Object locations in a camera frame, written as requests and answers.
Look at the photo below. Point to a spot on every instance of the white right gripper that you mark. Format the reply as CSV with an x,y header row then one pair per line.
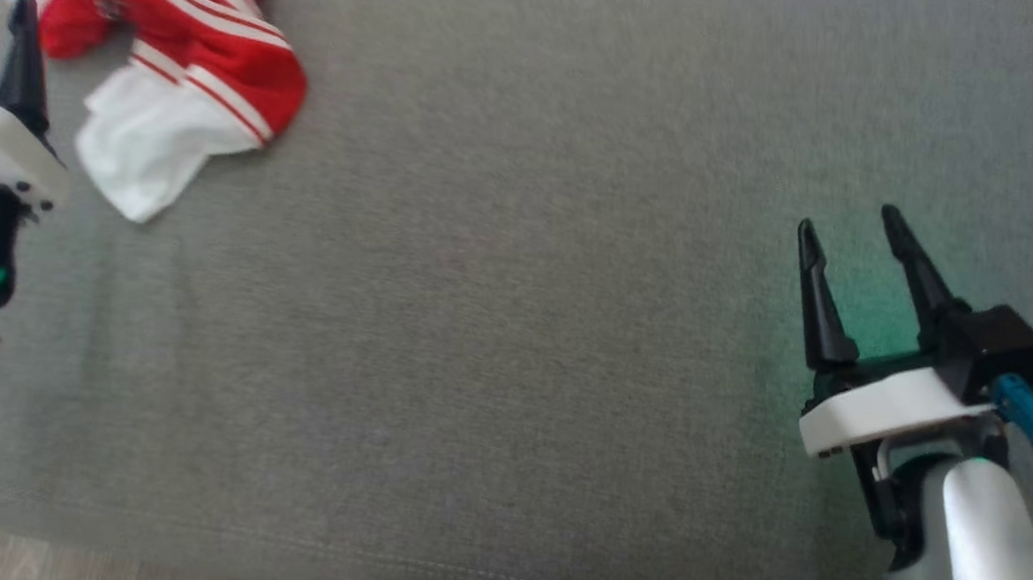
x,y
882,406

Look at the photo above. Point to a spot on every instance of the red number 23 jersey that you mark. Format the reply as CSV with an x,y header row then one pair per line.
x,y
227,71

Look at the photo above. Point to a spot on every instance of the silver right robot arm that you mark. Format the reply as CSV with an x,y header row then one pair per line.
x,y
980,562

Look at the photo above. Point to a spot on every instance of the grey fabric sofa seat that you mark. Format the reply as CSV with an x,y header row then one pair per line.
x,y
482,279

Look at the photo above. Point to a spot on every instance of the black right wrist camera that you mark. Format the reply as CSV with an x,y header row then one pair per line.
x,y
991,350

